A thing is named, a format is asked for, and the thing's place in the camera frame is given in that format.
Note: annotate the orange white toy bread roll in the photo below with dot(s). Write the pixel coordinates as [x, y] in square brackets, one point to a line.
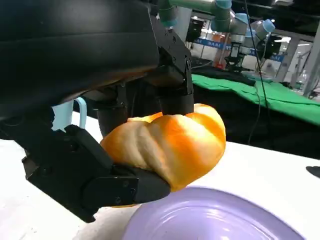
[175, 150]

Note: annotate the lilac plate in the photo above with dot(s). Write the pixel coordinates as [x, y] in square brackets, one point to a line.
[212, 220]

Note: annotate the black cloth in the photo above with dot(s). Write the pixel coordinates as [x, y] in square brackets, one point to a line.
[225, 75]

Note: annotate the black round table grommet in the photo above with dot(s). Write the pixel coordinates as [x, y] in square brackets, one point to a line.
[314, 172]

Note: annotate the green table cloth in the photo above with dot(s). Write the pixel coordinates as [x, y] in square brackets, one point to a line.
[287, 100]

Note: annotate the grey metal post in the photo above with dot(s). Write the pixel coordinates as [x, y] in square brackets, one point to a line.
[313, 62]

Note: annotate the pale green mug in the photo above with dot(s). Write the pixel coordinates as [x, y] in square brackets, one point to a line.
[60, 115]

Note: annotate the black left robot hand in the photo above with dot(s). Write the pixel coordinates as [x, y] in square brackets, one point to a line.
[75, 50]

